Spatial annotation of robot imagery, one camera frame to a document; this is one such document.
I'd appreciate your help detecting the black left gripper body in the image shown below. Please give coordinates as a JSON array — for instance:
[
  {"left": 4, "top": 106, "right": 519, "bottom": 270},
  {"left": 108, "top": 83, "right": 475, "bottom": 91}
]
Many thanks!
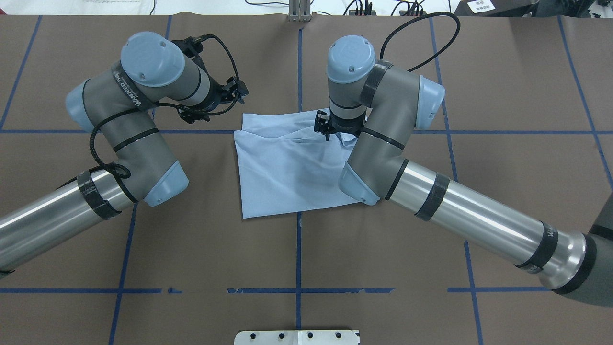
[{"left": 171, "top": 36, "right": 248, "bottom": 124}]

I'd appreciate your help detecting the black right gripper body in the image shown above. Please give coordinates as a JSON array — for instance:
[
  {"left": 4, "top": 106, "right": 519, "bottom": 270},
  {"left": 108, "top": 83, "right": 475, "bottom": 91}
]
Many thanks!
[{"left": 314, "top": 111, "right": 363, "bottom": 140}]

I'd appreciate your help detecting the light blue t-shirt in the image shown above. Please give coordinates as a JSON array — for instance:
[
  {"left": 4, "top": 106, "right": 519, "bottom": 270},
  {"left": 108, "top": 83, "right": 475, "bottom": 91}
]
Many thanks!
[{"left": 234, "top": 111, "right": 357, "bottom": 219}]

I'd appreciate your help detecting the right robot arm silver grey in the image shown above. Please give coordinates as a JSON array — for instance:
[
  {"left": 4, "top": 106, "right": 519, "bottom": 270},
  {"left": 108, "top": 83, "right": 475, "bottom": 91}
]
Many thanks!
[{"left": 315, "top": 35, "right": 613, "bottom": 307}]

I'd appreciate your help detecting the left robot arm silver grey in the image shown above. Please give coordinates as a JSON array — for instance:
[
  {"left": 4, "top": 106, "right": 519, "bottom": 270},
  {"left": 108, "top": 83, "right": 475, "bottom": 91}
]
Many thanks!
[{"left": 0, "top": 31, "right": 248, "bottom": 277}]

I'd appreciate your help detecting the black power adapter labelled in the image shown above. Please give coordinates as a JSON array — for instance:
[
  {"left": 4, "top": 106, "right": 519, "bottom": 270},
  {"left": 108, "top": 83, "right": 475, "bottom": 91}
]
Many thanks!
[{"left": 453, "top": 0, "right": 539, "bottom": 17}]

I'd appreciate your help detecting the black braided left cable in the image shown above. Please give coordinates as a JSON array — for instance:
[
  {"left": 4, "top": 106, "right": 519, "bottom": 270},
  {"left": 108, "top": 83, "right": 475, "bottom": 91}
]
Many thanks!
[{"left": 89, "top": 34, "right": 240, "bottom": 180}]

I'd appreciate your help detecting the black braided cable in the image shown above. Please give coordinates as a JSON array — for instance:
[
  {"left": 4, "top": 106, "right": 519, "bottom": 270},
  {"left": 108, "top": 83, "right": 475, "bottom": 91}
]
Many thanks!
[
  {"left": 89, "top": 34, "right": 240, "bottom": 180},
  {"left": 380, "top": 11, "right": 461, "bottom": 73}
]

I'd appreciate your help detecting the aluminium frame post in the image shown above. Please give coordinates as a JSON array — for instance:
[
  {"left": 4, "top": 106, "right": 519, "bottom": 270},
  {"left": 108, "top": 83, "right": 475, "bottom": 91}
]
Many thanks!
[{"left": 287, "top": 0, "right": 312, "bottom": 22}]

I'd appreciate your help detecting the black braided right cable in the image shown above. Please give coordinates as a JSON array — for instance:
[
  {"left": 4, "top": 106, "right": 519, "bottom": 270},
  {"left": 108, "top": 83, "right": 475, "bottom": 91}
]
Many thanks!
[{"left": 380, "top": 11, "right": 461, "bottom": 73}]

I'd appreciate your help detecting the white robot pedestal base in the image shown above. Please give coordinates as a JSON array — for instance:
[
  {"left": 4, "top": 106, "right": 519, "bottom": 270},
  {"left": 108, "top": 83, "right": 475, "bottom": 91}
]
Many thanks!
[{"left": 234, "top": 329, "right": 361, "bottom": 345}]

